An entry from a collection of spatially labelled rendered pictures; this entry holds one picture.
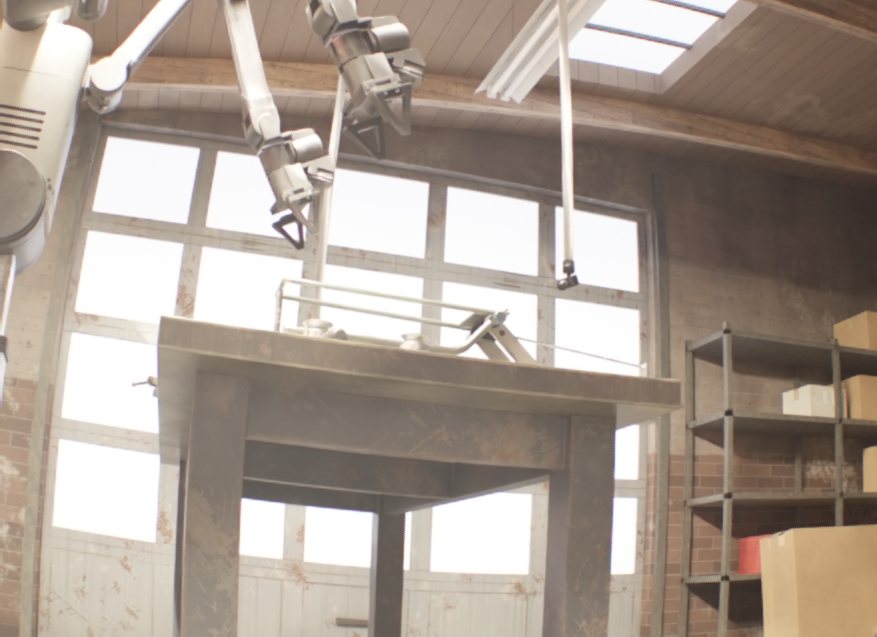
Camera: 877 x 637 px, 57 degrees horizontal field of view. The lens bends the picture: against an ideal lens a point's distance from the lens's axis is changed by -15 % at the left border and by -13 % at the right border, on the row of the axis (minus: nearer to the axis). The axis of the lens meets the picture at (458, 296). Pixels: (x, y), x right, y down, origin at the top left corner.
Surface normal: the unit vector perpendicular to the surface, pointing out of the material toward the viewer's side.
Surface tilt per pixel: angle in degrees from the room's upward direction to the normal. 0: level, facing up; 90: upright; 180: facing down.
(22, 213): 90
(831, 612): 81
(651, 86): 90
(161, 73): 90
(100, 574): 90
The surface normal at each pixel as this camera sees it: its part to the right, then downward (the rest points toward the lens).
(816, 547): 0.33, -0.41
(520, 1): 0.06, 0.96
